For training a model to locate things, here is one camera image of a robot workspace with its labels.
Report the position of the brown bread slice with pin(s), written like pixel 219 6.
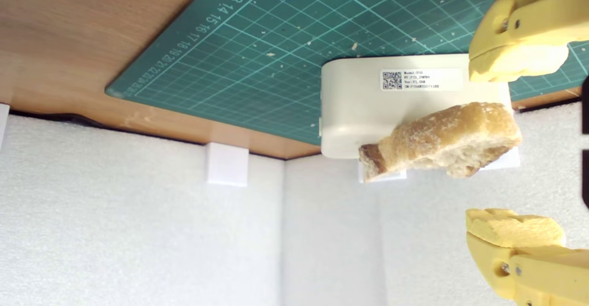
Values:
pixel 451 135

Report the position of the white square block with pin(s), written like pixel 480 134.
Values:
pixel 354 112

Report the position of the green cutting mat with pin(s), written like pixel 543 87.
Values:
pixel 276 43

